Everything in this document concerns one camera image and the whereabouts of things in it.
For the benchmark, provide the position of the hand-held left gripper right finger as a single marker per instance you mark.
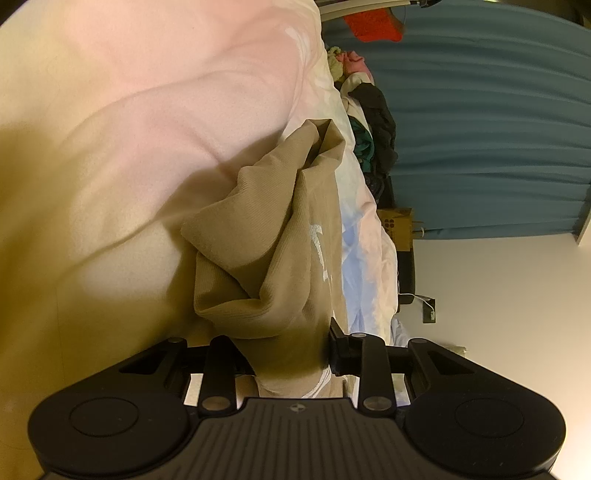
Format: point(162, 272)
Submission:
point(339, 353)

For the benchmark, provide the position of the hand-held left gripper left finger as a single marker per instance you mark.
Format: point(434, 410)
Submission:
point(220, 369)

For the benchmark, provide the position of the tan ribbed shirt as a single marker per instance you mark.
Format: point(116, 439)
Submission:
point(258, 230)

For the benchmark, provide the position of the cardboard box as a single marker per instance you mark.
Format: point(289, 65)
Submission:
point(396, 228)

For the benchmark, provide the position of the green garment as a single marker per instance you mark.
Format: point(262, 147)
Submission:
point(364, 147)

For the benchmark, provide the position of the black garment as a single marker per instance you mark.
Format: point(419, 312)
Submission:
point(378, 115)

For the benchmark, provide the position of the pink and white duvet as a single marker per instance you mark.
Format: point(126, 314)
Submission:
point(138, 115)

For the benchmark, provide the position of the white garment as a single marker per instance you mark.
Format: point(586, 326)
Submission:
point(353, 83)

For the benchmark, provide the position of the wide blue curtain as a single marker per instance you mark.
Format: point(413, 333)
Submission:
point(485, 115)

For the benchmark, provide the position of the pink garment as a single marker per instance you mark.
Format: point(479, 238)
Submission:
point(355, 64)

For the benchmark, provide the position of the pale yellow fluffy cloth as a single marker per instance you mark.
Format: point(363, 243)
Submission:
point(334, 60)

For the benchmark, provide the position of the red cloth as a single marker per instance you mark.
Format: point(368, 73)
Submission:
point(374, 25)

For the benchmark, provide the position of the white folding stand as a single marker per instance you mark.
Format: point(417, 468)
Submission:
point(360, 5)

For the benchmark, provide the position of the wall socket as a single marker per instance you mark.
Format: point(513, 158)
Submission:
point(429, 311)

